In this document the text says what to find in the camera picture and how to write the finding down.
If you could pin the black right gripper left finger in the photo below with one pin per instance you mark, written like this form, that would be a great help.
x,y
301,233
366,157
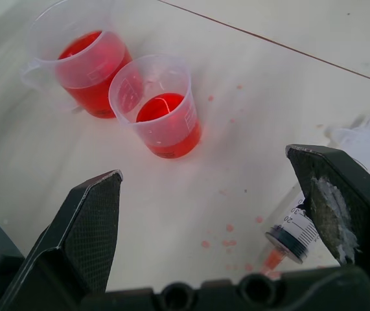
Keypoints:
x,y
84,226

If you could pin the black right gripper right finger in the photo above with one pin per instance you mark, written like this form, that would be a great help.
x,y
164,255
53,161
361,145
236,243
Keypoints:
x,y
340,201

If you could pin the clear syringe with orange tip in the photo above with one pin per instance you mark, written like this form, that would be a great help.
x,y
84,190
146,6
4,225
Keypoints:
x,y
288,233

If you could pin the small beaker with red liquid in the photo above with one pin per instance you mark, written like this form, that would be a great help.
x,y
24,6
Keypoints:
x,y
162,107

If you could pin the large beaker with red liquid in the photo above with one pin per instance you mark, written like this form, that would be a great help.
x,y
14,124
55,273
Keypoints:
x,y
77,64

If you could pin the crumpled white tissue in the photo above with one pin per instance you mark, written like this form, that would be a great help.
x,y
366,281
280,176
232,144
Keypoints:
x,y
366,139

